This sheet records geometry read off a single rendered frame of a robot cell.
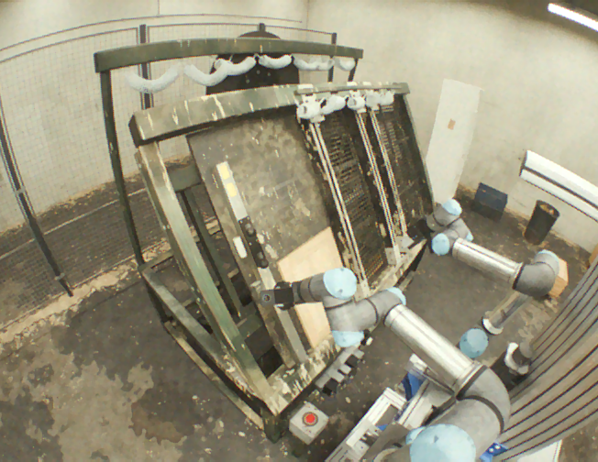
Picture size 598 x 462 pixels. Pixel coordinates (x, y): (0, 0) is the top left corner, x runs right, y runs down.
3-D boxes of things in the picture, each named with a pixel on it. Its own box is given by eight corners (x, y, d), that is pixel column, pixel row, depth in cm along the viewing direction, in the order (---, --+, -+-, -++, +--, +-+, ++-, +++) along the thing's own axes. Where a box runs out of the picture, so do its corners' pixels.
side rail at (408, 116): (424, 214, 249) (434, 214, 241) (392, 98, 221) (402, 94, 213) (426, 212, 254) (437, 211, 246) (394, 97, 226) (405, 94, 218)
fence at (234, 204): (295, 362, 126) (301, 365, 123) (211, 167, 102) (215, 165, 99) (302, 356, 129) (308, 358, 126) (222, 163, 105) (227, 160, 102)
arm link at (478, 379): (538, 387, 36) (391, 274, 76) (514, 421, 32) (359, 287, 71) (513, 416, 42) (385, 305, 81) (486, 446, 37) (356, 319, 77)
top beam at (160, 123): (136, 150, 82) (141, 140, 74) (127, 124, 79) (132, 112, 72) (401, 96, 221) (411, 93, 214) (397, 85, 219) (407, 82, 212)
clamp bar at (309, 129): (353, 302, 158) (390, 308, 140) (283, 93, 127) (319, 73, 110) (362, 293, 164) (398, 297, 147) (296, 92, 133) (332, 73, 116)
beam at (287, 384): (260, 408, 118) (275, 417, 110) (250, 392, 114) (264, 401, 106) (428, 223, 257) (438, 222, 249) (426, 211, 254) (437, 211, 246)
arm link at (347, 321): (382, 332, 67) (370, 291, 68) (345, 350, 62) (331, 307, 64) (365, 331, 74) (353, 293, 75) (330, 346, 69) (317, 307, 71)
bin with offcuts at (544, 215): (544, 252, 355) (561, 220, 316) (520, 238, 382) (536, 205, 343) (543, 238, 386) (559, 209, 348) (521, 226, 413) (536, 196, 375)
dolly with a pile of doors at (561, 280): (552, 304, 262) (569, 282, 238) (523, 287, 290) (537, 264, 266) (552, 280, 300) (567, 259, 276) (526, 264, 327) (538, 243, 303)
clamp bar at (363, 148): (387, 266, 185) (419, 267, 168) (333, 88, 154) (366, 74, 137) (393, 258, 191) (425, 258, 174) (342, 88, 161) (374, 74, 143)
